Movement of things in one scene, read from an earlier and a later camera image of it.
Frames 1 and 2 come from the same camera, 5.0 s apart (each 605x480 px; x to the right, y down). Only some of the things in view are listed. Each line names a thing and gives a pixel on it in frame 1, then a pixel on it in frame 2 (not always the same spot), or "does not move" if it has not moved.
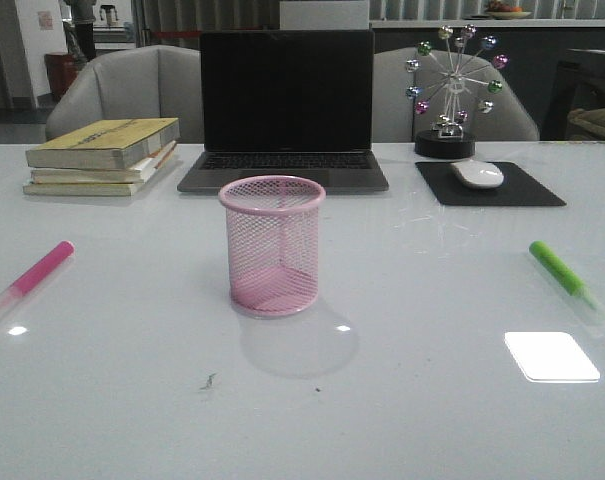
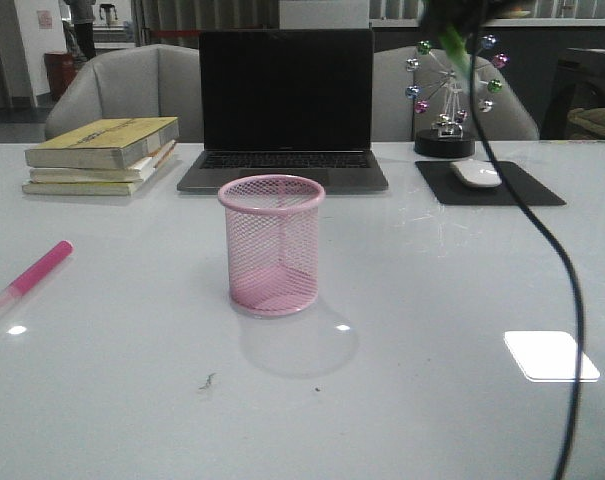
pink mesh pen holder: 273,244 does not move
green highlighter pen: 573,285 → 454,43
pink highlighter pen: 4,300 does not move
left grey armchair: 132,82 does not move
